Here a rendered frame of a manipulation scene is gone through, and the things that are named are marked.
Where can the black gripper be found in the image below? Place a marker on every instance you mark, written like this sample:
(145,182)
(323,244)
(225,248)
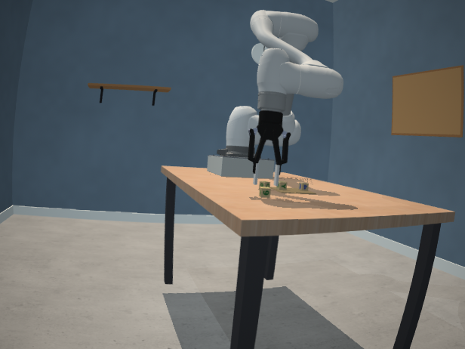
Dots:
(270,128)

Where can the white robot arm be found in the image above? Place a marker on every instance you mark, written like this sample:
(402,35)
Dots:
(281,73)

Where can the tan flat mat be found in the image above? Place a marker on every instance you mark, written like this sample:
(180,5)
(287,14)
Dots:
(292,190)

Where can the tan letter block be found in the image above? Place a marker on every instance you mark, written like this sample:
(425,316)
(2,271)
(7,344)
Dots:
(264,184)
(265,192)
(303,186)
(282,185)

